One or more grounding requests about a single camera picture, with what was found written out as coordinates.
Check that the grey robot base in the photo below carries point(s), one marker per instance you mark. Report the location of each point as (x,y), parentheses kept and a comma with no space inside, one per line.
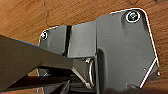
(123,50)

